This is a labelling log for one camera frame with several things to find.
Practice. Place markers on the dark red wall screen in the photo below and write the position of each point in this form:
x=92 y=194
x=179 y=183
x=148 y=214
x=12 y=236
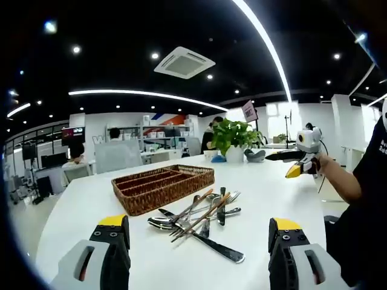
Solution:
x=73 y=136

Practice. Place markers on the pink sign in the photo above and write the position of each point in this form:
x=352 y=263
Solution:
x=250 y=111

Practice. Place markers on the ceiling air conditioner unit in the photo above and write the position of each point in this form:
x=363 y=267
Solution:
x=184 y=63

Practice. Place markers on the person's right hand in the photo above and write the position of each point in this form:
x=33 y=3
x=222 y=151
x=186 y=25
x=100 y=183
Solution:
x=324 y=163

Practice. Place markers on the light grey office chair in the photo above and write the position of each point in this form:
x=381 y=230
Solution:
x=118 y=157

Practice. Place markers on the small blue object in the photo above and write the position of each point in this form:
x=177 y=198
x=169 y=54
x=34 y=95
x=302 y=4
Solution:
x=219 y=159

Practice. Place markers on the black desk monitor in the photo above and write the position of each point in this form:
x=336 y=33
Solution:
x=53 y=160

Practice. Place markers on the pile of steel utensils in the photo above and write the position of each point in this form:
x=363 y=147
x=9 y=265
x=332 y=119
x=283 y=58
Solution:
x=160 y=224

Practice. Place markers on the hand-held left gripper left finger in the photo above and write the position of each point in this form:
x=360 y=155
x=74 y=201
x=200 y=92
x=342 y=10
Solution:
x=112 y=256

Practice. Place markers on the ceiling strip light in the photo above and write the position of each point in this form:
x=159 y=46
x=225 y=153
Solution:
x=287 y=90
x=106 y=91

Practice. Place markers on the white chest-worn device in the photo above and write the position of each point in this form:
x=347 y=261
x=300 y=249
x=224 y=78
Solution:
x=385 y=116

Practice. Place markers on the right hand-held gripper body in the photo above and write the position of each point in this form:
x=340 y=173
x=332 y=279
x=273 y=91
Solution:
x=310 y=139

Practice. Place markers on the brown wicker storage tray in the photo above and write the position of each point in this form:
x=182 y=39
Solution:
x=157 y=196

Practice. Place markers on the person's black shirt torso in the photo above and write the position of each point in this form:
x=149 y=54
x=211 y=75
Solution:
x=369 y=211

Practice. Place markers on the grey curved object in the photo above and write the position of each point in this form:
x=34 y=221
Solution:
x=255 y=156

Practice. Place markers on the black tripod stand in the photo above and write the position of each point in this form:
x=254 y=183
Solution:
x=291 y=127

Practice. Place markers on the white cup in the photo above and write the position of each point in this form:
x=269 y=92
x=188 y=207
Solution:
x=210 y=155

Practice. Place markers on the potted green plant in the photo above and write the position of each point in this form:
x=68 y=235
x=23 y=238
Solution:
x=234 y=134

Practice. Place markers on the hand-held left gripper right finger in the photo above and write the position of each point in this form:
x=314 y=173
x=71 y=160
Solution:
x=287 y=259

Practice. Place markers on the white shelf with boxes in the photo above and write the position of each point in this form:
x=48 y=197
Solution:
x=166 y=133

